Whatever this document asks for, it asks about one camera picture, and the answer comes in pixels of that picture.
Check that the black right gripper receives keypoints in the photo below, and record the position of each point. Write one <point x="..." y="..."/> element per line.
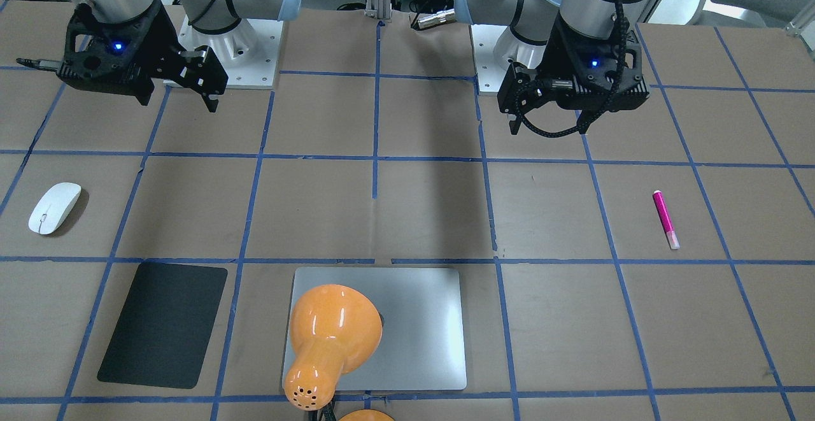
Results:
<point x="163" y="40"/>

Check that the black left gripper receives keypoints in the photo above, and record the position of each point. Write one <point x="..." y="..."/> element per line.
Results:
<point x="538" y="59"/>

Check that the pink highlighter pen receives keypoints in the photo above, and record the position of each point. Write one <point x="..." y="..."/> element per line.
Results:
<point x="665" y="220"/>

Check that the white computer mouse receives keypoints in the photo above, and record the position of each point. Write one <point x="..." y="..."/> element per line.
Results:
<point x="53" y="208"/>

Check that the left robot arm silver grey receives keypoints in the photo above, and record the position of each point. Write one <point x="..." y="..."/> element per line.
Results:
<point x="532" y="21"/>

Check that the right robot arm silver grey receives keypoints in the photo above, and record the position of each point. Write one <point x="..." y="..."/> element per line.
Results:
<point x="207" y="16"/>

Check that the black mousepad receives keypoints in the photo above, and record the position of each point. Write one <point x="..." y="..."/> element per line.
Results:
<point x="162" y="334"/>

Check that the silver laptop notebook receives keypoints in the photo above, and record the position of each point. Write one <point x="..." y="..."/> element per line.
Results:
<point x="423" y="343"/>

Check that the silver cylindrical connector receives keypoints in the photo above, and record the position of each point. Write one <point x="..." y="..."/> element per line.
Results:
<point x="423" y="22"/>

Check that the orange desk lamp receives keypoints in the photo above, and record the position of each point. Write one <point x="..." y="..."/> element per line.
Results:
<point x="333" y="330"/>

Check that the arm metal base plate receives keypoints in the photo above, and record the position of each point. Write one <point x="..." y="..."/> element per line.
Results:
<point x="494" y="48"/>
<point x="249" y="53"/>

